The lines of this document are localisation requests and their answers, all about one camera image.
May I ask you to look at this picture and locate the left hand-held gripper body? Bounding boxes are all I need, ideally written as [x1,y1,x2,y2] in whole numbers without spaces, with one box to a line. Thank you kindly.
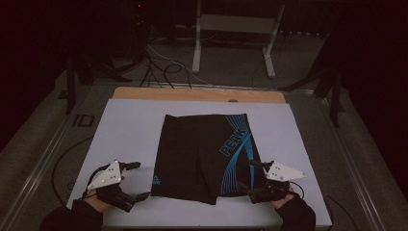
[87,159,138,214]

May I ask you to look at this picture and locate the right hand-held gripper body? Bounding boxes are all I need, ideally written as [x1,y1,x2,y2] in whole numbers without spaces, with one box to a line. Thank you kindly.
[248,161,308,205]

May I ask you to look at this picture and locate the black shorts with blue stripes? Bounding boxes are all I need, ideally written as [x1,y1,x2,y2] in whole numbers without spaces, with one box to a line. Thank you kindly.
[150,113,268,206]

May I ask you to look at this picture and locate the person's left hand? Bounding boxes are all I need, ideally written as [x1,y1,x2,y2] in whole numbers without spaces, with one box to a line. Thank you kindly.
[84,192,112,214]

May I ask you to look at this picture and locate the person's right hand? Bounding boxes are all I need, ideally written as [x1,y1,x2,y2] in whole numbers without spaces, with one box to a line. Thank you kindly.
[270,192,296,210]

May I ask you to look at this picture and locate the black metal stand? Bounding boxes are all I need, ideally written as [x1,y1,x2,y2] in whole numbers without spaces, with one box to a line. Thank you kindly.
[64,47,133,116]
[278,32,346,128]

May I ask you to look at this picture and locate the dark equipment with red light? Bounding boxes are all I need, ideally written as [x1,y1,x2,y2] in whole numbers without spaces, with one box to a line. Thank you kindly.
[126,0,153,64]

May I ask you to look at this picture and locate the left hand-held gripper cable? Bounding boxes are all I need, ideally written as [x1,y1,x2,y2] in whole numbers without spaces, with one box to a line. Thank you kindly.
[81,164,111,200]

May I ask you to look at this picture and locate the hand-held gripper cable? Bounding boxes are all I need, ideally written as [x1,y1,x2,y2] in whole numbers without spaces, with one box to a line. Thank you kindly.
[288,181,306,200]
[81,164,111,200]

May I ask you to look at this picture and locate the right hand-held gripper cable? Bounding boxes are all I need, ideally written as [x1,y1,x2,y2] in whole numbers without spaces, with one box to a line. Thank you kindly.
[288,181,306,200]

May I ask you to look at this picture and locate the black floor cable loop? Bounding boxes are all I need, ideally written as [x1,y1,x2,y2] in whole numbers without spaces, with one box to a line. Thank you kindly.
[51,136,94,207]

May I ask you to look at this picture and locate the aluminium floor rail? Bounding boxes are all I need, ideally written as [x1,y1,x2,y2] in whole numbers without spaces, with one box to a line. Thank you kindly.
[0,84,94,231]
[319,94,388,231]

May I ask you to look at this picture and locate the black floor cable bundle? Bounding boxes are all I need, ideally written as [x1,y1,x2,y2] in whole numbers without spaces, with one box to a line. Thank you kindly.
[139,51,193,90]

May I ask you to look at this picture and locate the white floor cable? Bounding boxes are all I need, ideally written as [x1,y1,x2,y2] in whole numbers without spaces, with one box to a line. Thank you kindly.
[146,43,211,87]

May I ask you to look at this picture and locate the white metal stand frame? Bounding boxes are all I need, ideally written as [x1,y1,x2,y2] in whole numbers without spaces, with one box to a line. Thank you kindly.
[191,0,287,79]

